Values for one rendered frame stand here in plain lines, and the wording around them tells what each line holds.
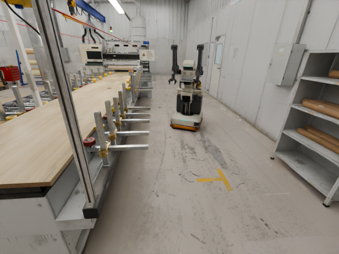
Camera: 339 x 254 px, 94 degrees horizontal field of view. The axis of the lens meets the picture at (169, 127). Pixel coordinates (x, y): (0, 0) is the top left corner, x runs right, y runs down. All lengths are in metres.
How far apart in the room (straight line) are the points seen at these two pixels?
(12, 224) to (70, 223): 0.29
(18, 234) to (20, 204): 0.24
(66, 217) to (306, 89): 2.85
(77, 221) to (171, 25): 11.88
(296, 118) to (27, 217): 2.99
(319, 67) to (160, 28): 10.43
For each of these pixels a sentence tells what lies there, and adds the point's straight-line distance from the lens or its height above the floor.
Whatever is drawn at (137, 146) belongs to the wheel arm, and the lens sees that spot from 1.20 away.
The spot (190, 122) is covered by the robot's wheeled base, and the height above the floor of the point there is 0.21.
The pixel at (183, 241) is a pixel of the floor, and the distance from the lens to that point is 1.70.
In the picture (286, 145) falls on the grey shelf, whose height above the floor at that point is 0.22.
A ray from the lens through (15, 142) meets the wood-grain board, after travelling 1.51.
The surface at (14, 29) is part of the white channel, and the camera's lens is 2.31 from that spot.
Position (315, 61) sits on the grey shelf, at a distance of 2.76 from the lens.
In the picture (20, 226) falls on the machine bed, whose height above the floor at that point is 0.59.
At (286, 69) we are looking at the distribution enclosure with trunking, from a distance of 3.20.
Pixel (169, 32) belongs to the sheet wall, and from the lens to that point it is 12.26.
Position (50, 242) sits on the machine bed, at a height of 0.43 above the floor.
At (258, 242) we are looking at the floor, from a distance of 1.87.
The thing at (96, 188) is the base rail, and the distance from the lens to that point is 1.16.
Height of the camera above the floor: 1.47
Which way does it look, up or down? 24 degrees down
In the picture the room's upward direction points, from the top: 1 degrees clockwise
